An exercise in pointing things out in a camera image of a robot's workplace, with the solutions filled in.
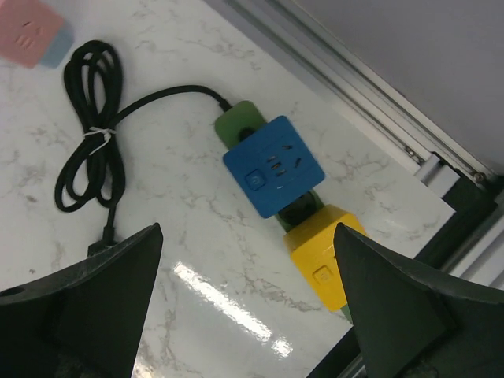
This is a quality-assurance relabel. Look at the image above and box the pink cube socket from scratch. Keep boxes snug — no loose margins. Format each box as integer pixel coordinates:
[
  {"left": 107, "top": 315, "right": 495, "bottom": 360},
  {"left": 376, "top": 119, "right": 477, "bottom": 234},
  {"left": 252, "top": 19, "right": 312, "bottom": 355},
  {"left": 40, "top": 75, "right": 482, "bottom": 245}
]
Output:
[{"left": 0, "top": 0, "right": 65, "bottom": 69}]

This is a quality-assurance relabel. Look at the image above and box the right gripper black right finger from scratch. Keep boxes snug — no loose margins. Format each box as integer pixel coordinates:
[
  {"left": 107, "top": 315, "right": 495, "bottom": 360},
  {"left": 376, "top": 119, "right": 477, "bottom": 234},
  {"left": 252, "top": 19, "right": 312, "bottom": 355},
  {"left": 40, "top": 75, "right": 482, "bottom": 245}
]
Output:
[{"left": 334, "top": 224, "right": 503, "bottom": 377}]

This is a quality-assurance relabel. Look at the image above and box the yellow cube socket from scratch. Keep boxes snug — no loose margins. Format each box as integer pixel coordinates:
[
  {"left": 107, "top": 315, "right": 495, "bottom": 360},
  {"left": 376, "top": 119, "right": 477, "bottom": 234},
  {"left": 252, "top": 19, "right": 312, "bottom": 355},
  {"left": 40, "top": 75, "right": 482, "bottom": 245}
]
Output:
[{"left": 283, "top": 205, "right": 366, "bottom": 311}]

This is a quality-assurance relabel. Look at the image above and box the aluminium frame rail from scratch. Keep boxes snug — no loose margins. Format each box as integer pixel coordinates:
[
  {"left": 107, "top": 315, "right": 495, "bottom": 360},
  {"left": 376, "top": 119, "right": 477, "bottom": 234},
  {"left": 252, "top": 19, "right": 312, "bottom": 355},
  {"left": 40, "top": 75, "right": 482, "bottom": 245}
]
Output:
[{"left": 210, "top": 1, "right": 503, "bottom": 190}]

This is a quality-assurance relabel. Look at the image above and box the black cable with plug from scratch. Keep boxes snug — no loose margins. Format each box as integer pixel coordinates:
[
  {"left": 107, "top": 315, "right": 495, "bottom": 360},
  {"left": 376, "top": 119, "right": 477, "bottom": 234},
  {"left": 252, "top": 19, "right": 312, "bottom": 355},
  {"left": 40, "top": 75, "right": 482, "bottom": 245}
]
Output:
[{"left": 54, "top": 39, "right": 237, "bottom": 259}]

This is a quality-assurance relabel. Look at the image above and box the blue cube socket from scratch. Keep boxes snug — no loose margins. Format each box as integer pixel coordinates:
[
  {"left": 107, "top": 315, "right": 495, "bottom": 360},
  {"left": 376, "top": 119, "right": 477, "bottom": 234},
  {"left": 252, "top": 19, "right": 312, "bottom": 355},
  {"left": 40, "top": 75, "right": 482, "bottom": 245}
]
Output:
[{"left": 223, "top": 116, "right": 325, "bottom": 219}]

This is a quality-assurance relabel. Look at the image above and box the green power strip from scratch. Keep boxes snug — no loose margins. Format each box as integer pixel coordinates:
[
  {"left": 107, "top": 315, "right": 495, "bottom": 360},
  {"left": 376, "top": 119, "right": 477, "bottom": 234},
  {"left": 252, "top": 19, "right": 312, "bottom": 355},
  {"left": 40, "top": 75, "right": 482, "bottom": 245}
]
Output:
[{"left": 215, "top": 101, "right": 351, "bottom": 318}]

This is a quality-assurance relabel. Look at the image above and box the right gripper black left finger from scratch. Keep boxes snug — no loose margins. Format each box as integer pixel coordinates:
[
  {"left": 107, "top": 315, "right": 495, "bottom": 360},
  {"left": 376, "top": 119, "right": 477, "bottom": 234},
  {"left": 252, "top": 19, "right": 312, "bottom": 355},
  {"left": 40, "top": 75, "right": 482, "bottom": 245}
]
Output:
[{"left": 1, "top": 224, "right": 163, "bottom": 377}]

